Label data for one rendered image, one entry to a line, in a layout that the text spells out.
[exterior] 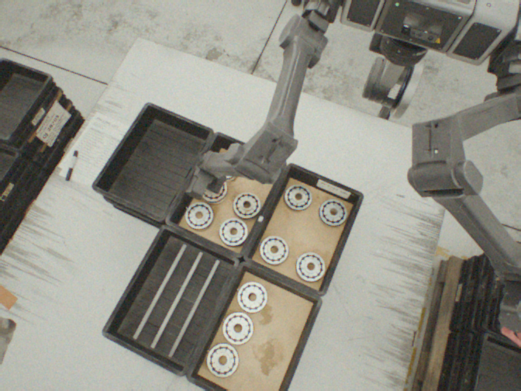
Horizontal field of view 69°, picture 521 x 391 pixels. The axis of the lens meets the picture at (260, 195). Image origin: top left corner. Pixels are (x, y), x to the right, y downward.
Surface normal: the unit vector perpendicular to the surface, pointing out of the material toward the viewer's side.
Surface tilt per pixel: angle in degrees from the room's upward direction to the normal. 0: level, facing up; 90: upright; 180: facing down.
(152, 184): 0
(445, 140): 55
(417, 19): 0
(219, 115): 0
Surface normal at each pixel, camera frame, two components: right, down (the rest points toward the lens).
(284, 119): 0.53, -0.38
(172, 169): 0.02, -0.33
